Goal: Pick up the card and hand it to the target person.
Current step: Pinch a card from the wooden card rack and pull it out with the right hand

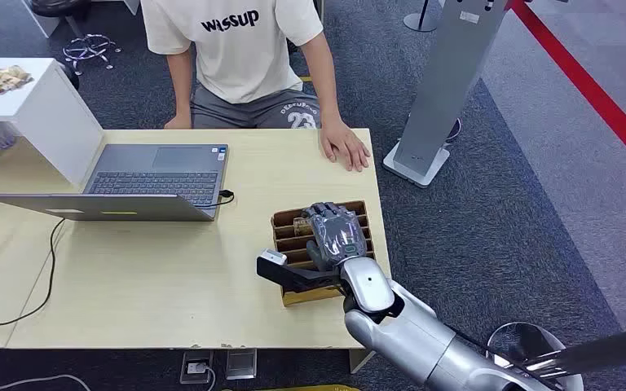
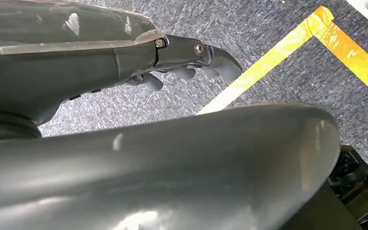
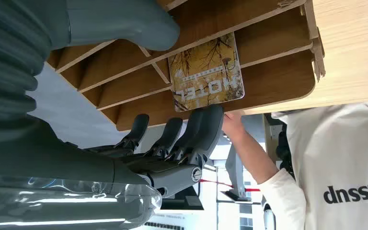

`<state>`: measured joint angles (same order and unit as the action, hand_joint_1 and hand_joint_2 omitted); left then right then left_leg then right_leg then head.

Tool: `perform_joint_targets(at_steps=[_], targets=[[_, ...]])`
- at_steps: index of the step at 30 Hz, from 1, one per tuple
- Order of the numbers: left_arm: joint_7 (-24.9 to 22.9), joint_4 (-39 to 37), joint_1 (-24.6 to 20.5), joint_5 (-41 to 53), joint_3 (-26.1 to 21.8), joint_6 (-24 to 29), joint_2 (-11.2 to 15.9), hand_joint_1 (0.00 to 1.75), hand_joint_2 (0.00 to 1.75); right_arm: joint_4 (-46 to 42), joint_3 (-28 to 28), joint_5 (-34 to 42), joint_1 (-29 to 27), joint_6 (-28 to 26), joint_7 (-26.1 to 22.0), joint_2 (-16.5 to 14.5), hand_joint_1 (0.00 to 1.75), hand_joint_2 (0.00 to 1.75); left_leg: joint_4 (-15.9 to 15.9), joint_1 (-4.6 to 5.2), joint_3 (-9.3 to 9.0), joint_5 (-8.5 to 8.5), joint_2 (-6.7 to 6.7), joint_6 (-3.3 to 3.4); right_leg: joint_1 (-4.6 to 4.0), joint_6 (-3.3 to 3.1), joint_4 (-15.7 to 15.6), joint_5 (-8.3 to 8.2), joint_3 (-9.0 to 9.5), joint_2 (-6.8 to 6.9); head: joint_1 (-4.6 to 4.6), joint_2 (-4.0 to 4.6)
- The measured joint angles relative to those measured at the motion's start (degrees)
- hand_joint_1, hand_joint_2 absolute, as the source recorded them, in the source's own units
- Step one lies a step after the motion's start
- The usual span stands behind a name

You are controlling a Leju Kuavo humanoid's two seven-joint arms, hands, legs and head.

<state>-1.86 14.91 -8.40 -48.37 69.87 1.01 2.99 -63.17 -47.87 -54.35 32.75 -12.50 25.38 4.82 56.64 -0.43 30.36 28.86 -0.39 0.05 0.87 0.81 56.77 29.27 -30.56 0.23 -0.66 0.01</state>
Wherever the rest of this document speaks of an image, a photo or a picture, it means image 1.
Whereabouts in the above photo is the white shelf box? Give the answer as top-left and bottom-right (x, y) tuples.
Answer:
(0, 57), (104, 190)

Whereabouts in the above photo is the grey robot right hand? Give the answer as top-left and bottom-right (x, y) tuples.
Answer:
(301, 201), (369, 273)

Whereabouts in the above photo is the office chair with chrome base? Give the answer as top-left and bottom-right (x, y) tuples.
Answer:
(29, 0), (122, 77)

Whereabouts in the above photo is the person's right hand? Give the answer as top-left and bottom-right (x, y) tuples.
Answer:
(163, 112), (193, 130)

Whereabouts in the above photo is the long black desk cable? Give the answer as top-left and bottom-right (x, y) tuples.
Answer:
(0, 218), (68, 332)

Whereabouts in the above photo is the wooden slotted card holder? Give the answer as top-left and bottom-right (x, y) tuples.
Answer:
(271, 200), (377, 308)

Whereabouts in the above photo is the shiny metal pole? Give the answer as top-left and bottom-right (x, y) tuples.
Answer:
(507, 323), (626, 379)

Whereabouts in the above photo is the floor power socket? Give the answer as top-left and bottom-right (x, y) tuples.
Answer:
(179, 350), (215, 385)

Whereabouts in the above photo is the black laptop plug cable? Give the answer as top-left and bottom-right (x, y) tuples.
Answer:
(196, 189), (236, 210)

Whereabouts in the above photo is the grey slanted floor stand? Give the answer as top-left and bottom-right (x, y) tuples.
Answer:
(382, 0), (510, 189)

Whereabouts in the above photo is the person's left hand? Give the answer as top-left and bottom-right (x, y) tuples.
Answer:
(319, 118), (373, 173)

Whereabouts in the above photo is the person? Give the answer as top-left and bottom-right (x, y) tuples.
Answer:
(139, 0), (325, 130)

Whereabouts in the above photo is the round chrome base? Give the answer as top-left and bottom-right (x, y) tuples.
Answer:
(485, 322), (585, 391)

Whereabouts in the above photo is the round grey stanchion base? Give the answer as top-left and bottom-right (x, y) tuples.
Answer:
(402, 0), (440, 33)

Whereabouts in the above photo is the white desk leg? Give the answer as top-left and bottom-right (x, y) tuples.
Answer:
(349, 349), (376, 375)

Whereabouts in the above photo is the red floor tape line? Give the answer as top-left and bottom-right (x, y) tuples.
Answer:
(507, 0), (626, 183)

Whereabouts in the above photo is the black wrist camera with pale box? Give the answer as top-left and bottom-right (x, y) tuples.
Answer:
(256, 248), (346, 296)

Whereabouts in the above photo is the grey open laptop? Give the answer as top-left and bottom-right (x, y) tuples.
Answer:
(0, 143), (230, 223)

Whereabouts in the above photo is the white floor cable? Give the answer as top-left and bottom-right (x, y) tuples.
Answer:
(0, 373), (93, 391)

